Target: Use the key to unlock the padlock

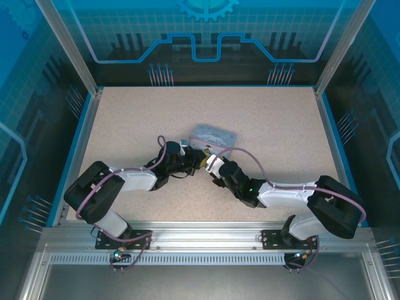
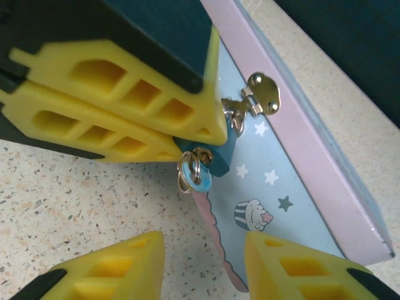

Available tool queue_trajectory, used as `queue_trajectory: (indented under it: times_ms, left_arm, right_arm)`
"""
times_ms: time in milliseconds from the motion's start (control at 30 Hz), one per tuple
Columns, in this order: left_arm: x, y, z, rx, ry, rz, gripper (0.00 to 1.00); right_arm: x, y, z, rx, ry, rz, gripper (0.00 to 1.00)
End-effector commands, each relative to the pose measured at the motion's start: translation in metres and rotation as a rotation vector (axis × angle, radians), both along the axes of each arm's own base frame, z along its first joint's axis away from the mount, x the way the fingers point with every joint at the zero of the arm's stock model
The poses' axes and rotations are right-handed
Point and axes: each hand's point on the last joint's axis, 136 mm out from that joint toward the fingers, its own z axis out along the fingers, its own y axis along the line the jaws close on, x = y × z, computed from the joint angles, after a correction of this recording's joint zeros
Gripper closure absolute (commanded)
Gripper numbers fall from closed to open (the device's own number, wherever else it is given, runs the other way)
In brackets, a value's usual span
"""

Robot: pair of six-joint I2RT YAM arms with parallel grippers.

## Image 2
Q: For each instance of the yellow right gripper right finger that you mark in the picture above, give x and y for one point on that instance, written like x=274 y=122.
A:
x=275 y=272

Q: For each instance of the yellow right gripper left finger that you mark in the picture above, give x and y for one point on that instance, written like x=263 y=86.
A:
x=125 y=268

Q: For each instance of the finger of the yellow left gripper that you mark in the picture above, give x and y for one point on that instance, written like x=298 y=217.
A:
x=62 y=62
x=93 y=118

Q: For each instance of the silver key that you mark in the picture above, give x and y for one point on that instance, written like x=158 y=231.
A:
x=204 y=181

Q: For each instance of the blue padlock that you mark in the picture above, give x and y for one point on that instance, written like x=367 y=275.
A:
x=222 y=156

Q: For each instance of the pink blue cupcake box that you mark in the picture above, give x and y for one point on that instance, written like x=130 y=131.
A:
x=312 y=150

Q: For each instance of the silver metal hasp latch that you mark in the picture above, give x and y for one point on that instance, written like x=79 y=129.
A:
x=265 y=90

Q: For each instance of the blue printed banner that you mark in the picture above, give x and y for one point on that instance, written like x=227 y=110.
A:
x=343 y=37

